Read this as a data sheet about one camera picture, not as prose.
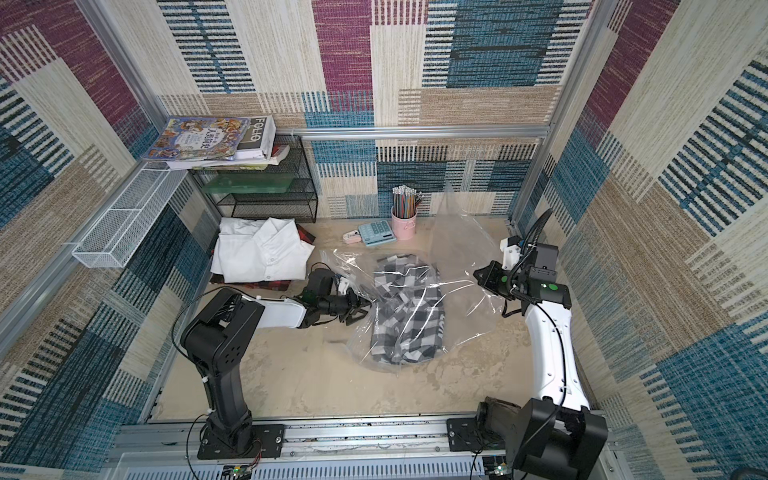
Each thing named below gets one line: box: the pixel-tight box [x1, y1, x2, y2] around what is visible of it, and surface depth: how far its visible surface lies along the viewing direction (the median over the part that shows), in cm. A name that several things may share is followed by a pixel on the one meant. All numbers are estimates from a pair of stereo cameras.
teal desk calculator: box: [358, 220, 397, 247], surface depth 116 cm
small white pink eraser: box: [342, 230, 362, 244], surface depth 116 cm
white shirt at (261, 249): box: [211, 217, 316, 283], surface depth 100 cm
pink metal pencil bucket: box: [391, 205, 418, 241], surface depth 111 cm
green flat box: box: [202, 173, 298, 193], surface depth 100 cm
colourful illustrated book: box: [142, 116, 251, 161], surface depth 83 cm
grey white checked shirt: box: [371, 254, 445, 364], surface depth 91 cm
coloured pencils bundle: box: [392, 184, 424, 219], surface depth 110 cm
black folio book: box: [166, 115, 291, 171], surface depth 83 cm
